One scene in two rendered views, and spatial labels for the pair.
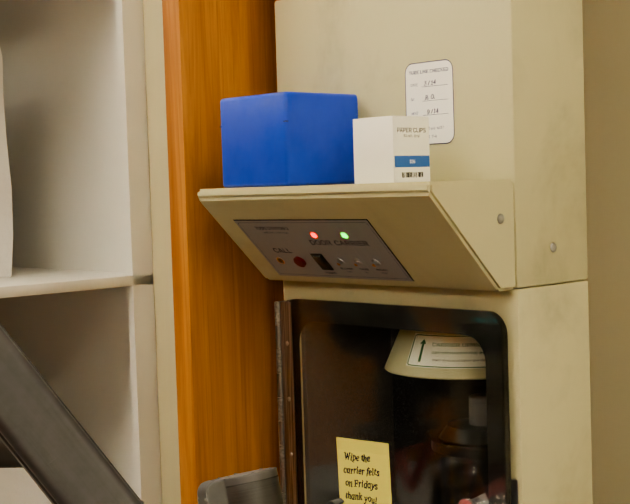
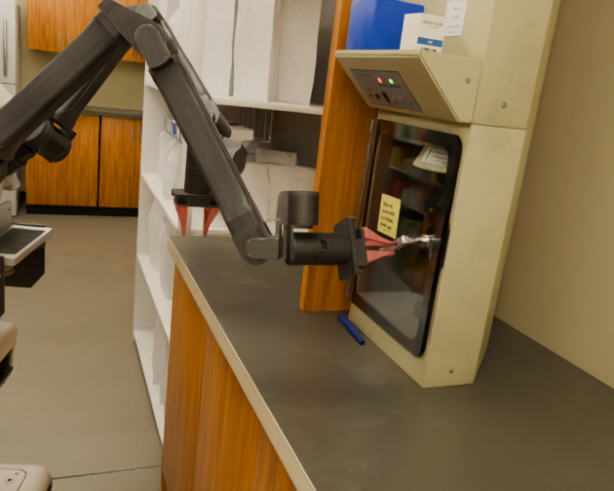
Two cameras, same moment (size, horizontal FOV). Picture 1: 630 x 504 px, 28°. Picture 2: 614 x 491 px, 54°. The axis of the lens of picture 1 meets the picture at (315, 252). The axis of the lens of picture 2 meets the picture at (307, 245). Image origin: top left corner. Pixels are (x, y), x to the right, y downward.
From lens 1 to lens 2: 0.33 m
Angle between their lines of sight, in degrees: 23
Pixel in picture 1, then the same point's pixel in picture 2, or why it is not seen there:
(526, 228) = (486, 90)
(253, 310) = (364, 124)
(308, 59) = not seen: outside the picture
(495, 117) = (482, 21)
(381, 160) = (411, 39)
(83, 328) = not seen: hidden behind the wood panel
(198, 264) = (336, 93)
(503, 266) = (464, 108)
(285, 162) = (369, 36)
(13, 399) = (194, 129)
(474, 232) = (447, 85)
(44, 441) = (205, 152)
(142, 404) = not seen: hidden behind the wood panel
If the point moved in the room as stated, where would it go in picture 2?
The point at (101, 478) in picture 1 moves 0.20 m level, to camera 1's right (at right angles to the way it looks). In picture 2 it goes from (228, 175) to (341, 197)
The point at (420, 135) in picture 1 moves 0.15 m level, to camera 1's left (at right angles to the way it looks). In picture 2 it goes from (439, 27) to (351, 19)
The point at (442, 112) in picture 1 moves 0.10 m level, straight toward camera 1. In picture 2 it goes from (460, 18) to (443, 8)
